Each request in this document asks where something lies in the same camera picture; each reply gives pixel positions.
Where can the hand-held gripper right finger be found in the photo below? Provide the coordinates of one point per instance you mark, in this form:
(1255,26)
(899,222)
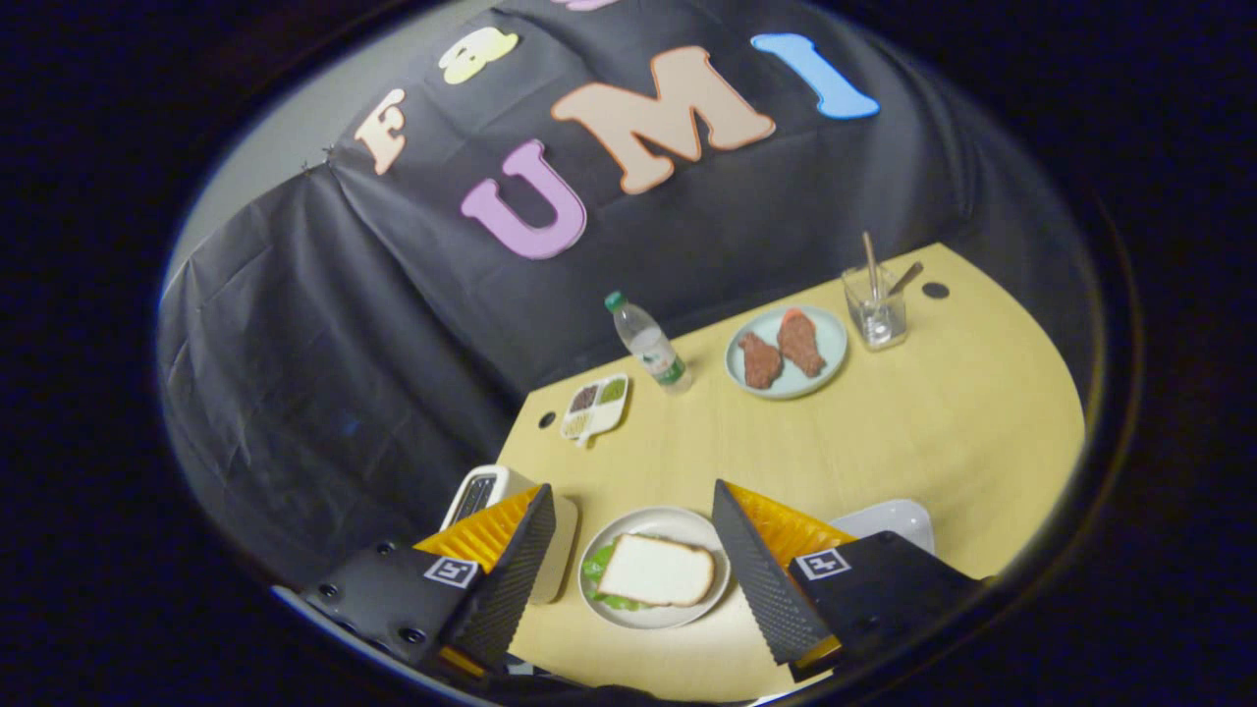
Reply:
(756,574)

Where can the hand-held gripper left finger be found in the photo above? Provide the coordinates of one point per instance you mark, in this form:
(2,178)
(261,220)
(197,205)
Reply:
(511,574)

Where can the green lettuce leaf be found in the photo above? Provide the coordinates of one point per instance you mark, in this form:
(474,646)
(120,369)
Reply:
(594,571)

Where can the white bread slice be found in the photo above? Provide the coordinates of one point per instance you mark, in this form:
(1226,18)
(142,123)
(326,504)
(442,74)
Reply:
(658,571)

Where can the white toaster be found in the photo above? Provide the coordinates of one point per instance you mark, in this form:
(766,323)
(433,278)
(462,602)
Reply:
(491,481)

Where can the beige round plate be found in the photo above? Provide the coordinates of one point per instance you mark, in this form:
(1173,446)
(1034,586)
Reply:
(668,520)

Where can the white rectangular plate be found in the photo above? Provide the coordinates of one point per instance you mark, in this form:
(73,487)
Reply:
(899,516)

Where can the heap of pale beans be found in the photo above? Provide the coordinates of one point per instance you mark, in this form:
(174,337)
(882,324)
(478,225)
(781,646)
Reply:
(577,424)

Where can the white divided snack dish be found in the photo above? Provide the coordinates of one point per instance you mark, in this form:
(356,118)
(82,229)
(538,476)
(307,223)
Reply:
(596,424)

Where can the heap of dark beans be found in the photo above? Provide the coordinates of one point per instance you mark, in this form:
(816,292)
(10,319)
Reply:
(585,398)

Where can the heap of green beans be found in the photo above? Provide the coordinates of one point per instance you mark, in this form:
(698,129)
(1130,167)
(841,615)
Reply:
(613,390)

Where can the brown meat piece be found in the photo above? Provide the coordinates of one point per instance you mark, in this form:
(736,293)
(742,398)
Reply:
(760,361)
(800,346)

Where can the light blue round plate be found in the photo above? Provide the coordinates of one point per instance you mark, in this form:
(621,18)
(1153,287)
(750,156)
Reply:
(833,344)

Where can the clear plastic water bottle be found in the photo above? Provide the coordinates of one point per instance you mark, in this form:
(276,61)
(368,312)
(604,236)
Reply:
(650,344)

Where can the clear utensil holder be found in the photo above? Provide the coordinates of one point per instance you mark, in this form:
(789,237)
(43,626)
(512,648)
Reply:
(877,319)

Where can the black backdrop cloth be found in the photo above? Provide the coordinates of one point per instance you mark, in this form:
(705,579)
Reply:
(344,344)

